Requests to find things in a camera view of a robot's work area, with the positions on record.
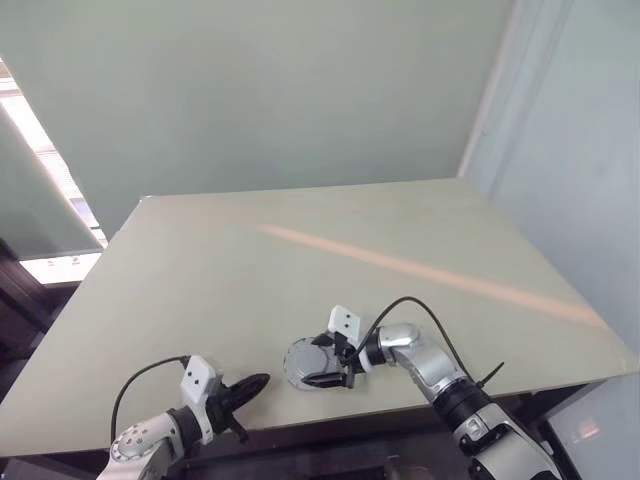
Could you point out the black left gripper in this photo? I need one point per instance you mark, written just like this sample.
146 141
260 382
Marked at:
220 405

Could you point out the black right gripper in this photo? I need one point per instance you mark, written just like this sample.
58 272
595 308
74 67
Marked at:
345 361

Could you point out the silver round housing cap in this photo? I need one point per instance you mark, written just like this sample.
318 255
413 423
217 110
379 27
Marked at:
307 357

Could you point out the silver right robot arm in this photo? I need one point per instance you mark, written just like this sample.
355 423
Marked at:
430 360

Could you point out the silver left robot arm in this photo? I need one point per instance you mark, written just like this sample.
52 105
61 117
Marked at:
135 445

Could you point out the white window sill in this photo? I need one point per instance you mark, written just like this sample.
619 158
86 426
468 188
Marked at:
60 265

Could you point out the dark wooden cabinet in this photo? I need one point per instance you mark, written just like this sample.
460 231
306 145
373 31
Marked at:
20 310

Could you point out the frosted glass window panel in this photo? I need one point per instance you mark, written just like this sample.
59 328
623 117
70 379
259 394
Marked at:
35 210

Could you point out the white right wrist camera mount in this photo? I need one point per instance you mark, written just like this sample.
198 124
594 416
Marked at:
345 322

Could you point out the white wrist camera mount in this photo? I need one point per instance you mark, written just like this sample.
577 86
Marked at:
197 377
345 322

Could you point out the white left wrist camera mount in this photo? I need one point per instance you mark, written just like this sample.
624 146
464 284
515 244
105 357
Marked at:
197 377

